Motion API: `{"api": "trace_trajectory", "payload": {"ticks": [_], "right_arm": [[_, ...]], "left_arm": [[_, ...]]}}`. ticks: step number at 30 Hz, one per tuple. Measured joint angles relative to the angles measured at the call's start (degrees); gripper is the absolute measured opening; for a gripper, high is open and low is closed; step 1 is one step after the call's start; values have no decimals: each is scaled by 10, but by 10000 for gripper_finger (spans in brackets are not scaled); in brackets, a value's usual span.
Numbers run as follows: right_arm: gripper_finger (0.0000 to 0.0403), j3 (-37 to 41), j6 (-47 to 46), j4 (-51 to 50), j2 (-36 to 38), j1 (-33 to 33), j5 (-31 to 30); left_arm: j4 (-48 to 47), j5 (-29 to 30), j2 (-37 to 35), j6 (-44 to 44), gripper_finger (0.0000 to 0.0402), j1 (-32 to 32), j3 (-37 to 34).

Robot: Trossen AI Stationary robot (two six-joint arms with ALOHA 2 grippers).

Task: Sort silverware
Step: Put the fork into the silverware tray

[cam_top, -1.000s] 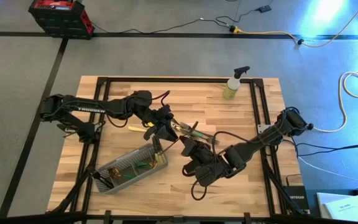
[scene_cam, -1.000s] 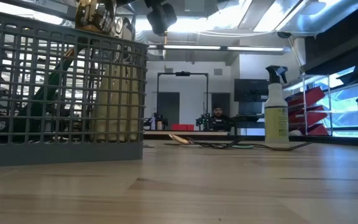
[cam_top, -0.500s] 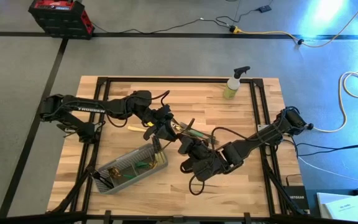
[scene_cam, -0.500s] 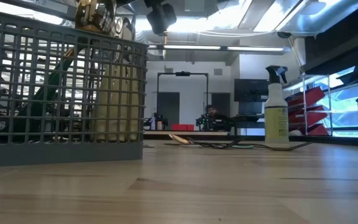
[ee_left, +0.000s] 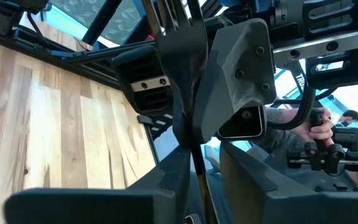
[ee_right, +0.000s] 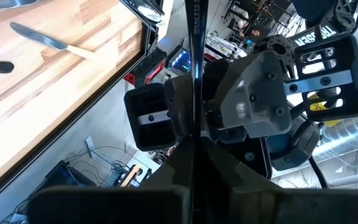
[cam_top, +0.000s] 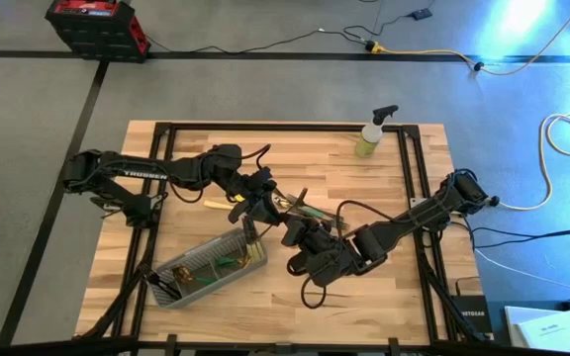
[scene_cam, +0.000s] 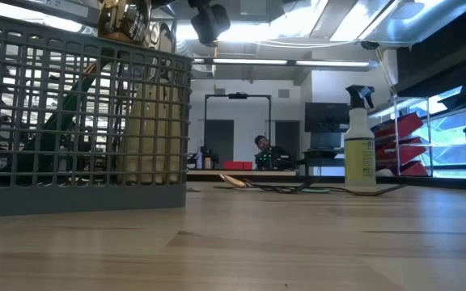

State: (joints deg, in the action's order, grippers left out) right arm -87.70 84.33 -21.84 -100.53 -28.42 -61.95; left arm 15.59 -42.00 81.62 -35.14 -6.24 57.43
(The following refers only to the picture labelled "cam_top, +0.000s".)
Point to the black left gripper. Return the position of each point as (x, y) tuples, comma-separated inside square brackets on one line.
[(253, 190)]

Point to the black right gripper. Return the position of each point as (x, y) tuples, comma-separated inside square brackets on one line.
[(324, 252)]

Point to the grey mesh cutlery basket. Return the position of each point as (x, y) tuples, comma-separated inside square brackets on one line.
[(206, 292)]

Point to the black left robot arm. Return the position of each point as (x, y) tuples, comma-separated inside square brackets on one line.
[(141, 173)]

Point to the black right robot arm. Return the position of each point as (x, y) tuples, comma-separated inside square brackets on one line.
[(413, 217)]

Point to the small yellow tag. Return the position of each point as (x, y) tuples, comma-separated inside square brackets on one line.
[(238, 198)]

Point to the white spray bottle black trigger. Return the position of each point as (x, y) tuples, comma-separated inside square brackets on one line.
[(366, 146)]

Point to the white paper box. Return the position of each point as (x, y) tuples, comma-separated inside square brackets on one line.
[(512, 321)]

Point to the white booklet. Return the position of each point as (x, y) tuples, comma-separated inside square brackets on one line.
[(557, 331)]

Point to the red and black toolbox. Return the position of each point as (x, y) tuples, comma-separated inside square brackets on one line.
[(97, 34)]

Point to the black power adapter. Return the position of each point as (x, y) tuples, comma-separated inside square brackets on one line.
[(421, 14)]

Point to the black Netgear switch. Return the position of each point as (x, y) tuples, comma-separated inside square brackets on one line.
[(475, 316)]

